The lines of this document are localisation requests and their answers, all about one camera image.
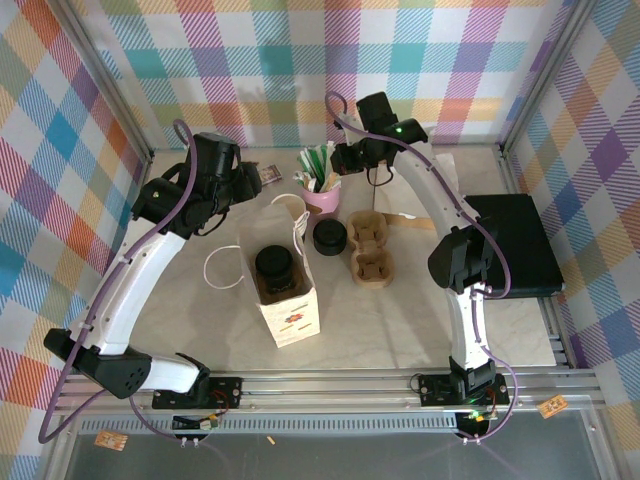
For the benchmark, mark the black hard case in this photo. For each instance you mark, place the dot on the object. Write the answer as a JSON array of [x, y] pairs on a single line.
[[520, 235]]

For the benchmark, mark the green wrapped straw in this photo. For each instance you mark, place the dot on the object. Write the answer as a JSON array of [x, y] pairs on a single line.
[[306, 162], [316, 160]]

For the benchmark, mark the flat brown cardboard tray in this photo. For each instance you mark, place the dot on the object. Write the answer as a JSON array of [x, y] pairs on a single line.
[[410, 222]]

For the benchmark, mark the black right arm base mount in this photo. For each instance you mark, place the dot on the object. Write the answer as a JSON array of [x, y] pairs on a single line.
[[435, 390]]

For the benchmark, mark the white printed paper bag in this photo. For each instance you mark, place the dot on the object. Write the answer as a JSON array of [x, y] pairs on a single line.
[[295, 325]]

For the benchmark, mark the black plastic cup lid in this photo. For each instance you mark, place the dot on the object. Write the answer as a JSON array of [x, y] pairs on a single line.
[[274, 261]]

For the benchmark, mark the wooden stirrer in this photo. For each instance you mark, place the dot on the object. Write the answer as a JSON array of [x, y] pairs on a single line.
[[334, 181]]

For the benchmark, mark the white wrapped straw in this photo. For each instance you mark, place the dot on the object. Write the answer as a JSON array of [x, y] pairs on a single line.
[[329, 157]]

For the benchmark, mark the stack of black lids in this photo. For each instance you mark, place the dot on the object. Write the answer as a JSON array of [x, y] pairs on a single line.
[[329, 237]]

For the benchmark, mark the black paper coffee cup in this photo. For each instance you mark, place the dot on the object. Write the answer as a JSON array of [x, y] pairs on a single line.
[[287, 285]]

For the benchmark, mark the brown cardboard cup carrier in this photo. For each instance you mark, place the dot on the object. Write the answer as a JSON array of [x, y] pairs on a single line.
[[369, 265], [287, 299]]

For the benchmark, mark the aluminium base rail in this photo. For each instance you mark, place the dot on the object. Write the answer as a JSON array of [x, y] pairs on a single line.
[[325, 395]]

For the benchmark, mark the small printed card packet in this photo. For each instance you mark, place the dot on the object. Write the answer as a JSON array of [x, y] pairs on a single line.
[[271, 175]]

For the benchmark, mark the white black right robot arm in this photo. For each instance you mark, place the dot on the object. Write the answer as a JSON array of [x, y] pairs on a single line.
[[435, 195]]

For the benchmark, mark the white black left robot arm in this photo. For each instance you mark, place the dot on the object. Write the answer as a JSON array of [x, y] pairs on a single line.
[[130, 290]]

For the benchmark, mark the white sugar stick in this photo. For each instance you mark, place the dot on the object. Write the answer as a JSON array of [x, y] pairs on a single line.
[[302, 177]]

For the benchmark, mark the aluminium frame post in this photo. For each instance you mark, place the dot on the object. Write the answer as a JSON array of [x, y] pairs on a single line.
[[107, 75], [544, 75]]

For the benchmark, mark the pink mug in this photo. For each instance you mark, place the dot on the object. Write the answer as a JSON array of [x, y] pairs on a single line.
[[320, 202]]

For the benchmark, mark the orange printed tag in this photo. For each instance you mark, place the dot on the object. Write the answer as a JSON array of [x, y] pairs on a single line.
[[111, 440], [551, 406]]

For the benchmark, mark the small controller circuit board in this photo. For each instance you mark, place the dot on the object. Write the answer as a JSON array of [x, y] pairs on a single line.
[[197, 423], [475, 420]]

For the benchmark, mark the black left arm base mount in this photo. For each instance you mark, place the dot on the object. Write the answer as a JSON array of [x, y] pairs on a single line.
[[225, 392]]

